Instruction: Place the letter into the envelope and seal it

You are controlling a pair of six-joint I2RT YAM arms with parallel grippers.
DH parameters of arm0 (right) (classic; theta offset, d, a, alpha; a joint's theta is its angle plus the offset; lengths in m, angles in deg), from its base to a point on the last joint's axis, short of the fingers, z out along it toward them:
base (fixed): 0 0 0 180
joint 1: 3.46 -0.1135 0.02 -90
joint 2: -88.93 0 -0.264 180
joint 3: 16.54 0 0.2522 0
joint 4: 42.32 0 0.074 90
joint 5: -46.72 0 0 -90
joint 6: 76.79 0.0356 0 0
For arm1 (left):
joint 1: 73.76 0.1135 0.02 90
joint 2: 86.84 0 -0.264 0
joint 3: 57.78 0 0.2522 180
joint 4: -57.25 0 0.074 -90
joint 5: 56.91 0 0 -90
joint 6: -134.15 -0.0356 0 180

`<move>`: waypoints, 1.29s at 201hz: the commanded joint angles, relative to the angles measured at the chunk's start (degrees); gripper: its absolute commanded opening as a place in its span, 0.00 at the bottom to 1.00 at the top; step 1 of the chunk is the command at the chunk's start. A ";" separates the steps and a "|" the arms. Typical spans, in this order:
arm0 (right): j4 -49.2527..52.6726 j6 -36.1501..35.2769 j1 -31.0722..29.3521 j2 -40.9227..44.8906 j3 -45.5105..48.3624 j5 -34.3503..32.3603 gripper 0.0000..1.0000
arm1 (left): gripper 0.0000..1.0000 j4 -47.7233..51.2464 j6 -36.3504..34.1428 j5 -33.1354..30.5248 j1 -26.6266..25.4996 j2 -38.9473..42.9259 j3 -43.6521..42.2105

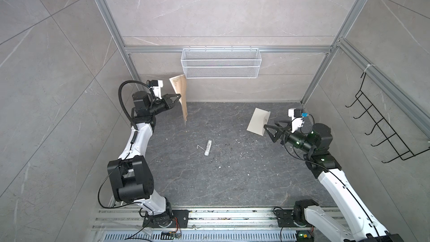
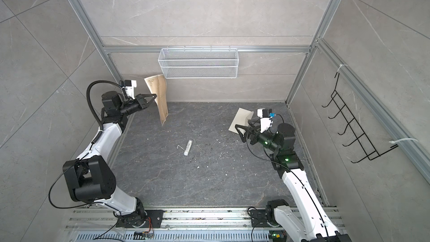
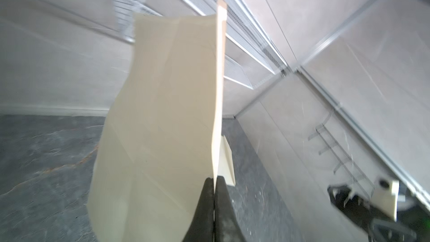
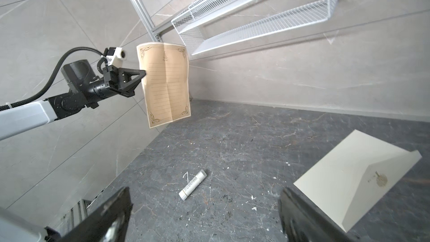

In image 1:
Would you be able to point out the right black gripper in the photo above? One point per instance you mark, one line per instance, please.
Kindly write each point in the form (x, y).
(281, 131)

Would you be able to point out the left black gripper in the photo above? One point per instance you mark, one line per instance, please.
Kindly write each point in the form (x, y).
(167, 102)

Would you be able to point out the cream paper envelope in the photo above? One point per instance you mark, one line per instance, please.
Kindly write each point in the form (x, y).
(259, 119)

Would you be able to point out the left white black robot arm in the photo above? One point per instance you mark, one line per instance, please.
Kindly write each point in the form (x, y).
(130, 177)

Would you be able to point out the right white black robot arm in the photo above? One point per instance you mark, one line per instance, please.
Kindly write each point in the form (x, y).
(362, 225)

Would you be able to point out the white glue stick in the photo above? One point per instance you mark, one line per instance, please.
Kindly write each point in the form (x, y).
(208, 148)

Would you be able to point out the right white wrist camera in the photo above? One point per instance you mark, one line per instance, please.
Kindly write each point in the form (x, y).
(297, 116)

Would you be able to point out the white wire mesh basket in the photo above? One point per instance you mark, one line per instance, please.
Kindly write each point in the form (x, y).
(208, 63)

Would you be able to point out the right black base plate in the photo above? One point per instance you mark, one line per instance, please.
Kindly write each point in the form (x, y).
(284, 217)

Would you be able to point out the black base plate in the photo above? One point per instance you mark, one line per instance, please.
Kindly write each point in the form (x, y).
(170, 219)
(284, 217)

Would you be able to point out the black wire hook rack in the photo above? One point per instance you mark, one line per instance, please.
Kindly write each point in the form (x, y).
(379, 122)

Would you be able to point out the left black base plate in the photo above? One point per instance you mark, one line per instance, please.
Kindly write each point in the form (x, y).
(170, 219)

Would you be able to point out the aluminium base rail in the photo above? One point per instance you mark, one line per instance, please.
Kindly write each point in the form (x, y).
(247, 224)

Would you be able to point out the aluminium frame profiles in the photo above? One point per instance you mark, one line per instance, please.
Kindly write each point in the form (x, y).
(415, 112)

